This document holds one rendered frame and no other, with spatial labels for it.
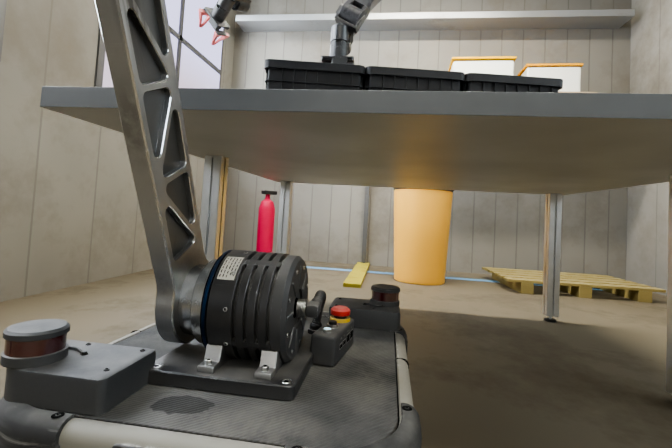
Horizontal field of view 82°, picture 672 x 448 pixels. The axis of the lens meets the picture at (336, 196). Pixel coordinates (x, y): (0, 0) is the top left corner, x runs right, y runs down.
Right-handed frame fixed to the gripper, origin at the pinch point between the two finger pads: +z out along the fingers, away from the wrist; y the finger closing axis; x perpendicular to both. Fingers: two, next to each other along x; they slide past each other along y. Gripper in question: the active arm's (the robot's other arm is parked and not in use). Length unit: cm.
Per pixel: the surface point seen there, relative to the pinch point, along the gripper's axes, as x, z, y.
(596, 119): 56, 22, -48
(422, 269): -174, 76, -54
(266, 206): -231, 36, 83
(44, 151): -61, 17, 153
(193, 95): 54, 20, 20
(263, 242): -230, 69, 83
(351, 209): -271, 33, 7
